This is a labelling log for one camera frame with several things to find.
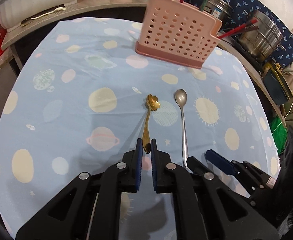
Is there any wooden counter shelf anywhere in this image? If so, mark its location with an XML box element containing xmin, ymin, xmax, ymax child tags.
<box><xmin>0</xmin><ymin>0</ymin><xmax>148</xmax><ymax>73</ymax></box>

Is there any silver metal spoon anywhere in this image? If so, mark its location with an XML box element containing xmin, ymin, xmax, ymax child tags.
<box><xmin>175</xmin><ymin>89</ymin><xmax>189</xmax><ymax>169</ymax></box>

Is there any stainless steel steamer pot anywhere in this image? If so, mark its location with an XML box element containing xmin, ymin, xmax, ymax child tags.
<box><xmin>238</xmin><ymin>10</ymin><xmax>286</xmax><ymax>62</ymax></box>

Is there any gold flower spoon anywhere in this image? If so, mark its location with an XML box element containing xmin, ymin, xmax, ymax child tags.
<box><xmin>142</xmin><ymin>94</ymin><xmax>161</xmax><ymax>154</ymax></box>

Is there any white plastic rice paddle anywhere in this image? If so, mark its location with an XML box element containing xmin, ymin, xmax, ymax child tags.
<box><xmin>21</xmin><ymin>4</ymin><xmax>66</xmax><ymax>26</ymax></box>

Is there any navy patterned cloth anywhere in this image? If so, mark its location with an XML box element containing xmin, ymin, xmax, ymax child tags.
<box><xmin>184</xmin><ymin>0</ymin><xmax>293</xmax><ymax>66</ymax></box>

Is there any dark maroon chopstick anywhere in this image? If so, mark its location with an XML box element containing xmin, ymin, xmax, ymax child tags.
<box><xmin>233</xmin><ymin>24</ymin><xmax>259</xmax><ymax>35</ymax></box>

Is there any silver rice cooker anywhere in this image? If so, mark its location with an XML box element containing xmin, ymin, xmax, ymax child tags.
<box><xmin>203</xmin><ymin>0</ymin><xmax>233</xmax><ymax>24</ymax></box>

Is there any pink perforated utensil holder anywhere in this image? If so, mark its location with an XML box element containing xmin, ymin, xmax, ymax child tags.
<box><xmin>135</xmin><ymin>0</ymin><xmax>222</xmax><ymax>69</ymax></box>

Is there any blue planet pattern tablecloth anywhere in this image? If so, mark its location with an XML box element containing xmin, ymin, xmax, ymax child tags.
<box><xmin>0</xmin><ymin>18</ymin><xmax>279</xmax><ymax>236</ymax></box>

